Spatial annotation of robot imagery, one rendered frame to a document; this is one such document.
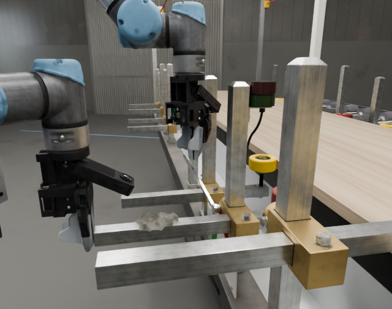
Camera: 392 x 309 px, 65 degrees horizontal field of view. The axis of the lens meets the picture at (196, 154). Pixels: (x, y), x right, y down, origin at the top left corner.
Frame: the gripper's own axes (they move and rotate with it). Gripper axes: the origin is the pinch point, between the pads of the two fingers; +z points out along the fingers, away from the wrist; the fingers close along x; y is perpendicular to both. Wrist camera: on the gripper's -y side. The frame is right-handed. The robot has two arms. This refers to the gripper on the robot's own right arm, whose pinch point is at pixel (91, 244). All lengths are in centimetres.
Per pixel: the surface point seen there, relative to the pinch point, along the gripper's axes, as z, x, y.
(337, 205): -6, 5, -50
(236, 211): -4.4, -0.1, -30.1
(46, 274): 83, -108, 46
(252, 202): 15, -42, -51
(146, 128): 2, -123, -16
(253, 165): -6.2, -23.0, -42.8
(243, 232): -2.3, 5.2, -30.0
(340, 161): -7, -19, -68
